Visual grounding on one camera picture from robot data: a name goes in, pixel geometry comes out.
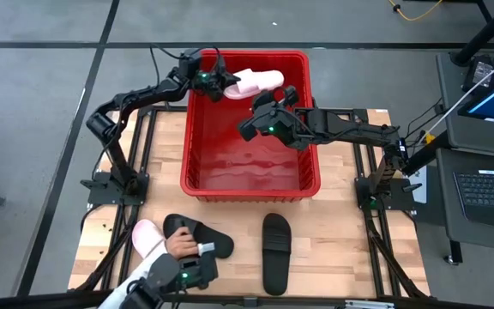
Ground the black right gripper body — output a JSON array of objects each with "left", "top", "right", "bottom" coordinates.
[{"left": 250, "top": 105, "right": 315, "bottom": 151}]

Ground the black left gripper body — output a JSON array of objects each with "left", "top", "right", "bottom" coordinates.
[{"left": 178, "top": 48, "right": 226, "bottom": 94}]

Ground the pink slide sandal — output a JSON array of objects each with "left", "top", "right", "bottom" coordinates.
[
  {"left": 131, "top": 218, "right": 167, "bottom": 260},
  {"left": 223, "top": 68, "right": 286, "bottom": 101}
]

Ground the black slide sandal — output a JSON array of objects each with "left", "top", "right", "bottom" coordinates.
[
  {"left": 162, "top": 213, "right": 235, "bottom": 260},
  {"left": 262, "top": 212, "right": 292, "bottom": 297}
]

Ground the person's forearm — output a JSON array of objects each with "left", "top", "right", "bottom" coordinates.
[{"left": 97, "top": 252, "right": 169, "bottom": 309}]

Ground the red plastic bin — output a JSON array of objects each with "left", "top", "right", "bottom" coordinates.
[{"left": 179, "top": 49, "right": 322, "bottom": 203}]

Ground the person's hand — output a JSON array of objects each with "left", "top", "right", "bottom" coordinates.
[{"left": 165, "top": 226, "right": 200, "bottom": 261}]

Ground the white paper sheet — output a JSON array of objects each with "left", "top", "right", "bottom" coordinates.
[{"left": 409, "top": 165, "right": 428, "bottom": 205}]

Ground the thin white rod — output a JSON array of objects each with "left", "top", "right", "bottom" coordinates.
[{"left": 418, "top": 47, "right": 494, "bottom": 142}]

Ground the grey computer cart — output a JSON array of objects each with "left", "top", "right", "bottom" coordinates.
[{"left": 434, "top": 50, "right": 494, "bottom": 265}]

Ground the silver aluminium bar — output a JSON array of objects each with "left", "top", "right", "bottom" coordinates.
[{"left": 344, "top": 300, "right": 396, "bottom": 309}]

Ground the black power adapter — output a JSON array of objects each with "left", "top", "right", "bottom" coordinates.
[{"left": 462, "top": 54, "right": 494, "bottom": 92}]

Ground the black laptop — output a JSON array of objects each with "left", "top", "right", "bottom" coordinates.
[{"left": 451, "top": 168, "right": 494, "bottom": 232}]

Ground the black pole stand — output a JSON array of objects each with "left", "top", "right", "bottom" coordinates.
[{"left": 450, "top": 0, "right": 494, "bottom": 68}]

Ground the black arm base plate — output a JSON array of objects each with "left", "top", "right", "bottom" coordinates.
[
  {"left": 354, "top": 177, "right": 423, "bottom": 212},
  {"left": 80, "top": 170, "right": 150, "bottom": 206}
]

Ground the yellow cable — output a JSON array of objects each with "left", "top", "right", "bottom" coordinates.
[{"left": 386, "top": 0, "right": 444, "bottom": 22}]

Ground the black aluminium frame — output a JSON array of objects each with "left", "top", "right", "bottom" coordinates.
[{"left": 0, "top": 105, "right": 494, "bottom": 309}]

